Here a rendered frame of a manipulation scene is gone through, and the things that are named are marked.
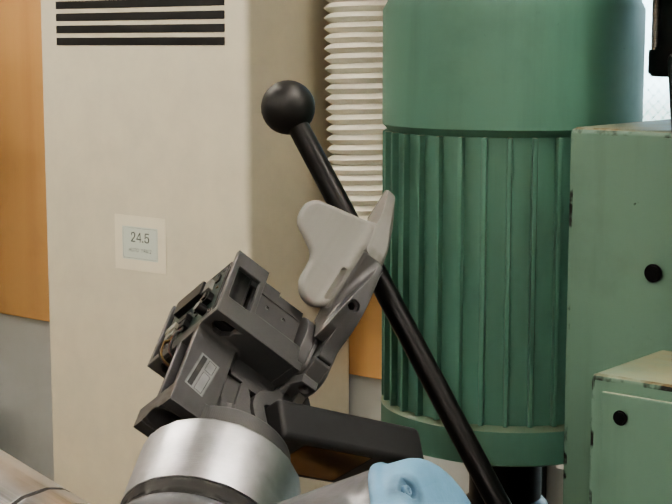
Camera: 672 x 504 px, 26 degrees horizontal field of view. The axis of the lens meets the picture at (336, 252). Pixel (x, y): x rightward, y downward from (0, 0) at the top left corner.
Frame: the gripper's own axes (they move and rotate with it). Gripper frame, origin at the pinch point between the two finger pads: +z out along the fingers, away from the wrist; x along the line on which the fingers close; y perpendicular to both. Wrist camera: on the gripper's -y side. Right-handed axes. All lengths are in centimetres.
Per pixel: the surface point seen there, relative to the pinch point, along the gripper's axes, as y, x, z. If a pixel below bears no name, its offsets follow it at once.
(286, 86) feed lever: 9.1, -5.8, 4.1
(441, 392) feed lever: -7.7, -5.0, -9.5
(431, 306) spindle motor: -7.1, -3.0, -0.9
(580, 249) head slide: -9.6, -13.9, -1.3
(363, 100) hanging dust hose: -34, 70, 127
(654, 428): -11.0, -19.3, -18.5
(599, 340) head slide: -13.7, -12.0, -4.7
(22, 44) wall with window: 9, 152, 183
